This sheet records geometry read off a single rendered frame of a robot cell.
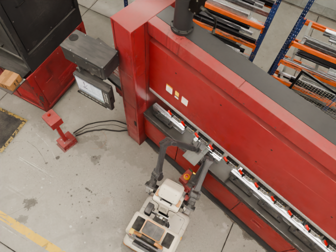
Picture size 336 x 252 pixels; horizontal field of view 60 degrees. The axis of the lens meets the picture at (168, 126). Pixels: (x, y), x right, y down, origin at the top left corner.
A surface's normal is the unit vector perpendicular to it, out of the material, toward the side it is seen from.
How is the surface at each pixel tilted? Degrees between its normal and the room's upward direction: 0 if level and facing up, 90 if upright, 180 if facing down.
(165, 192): 48
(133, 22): 0
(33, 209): 0
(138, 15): 0
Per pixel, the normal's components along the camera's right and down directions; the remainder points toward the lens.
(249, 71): 0.05, -0.46
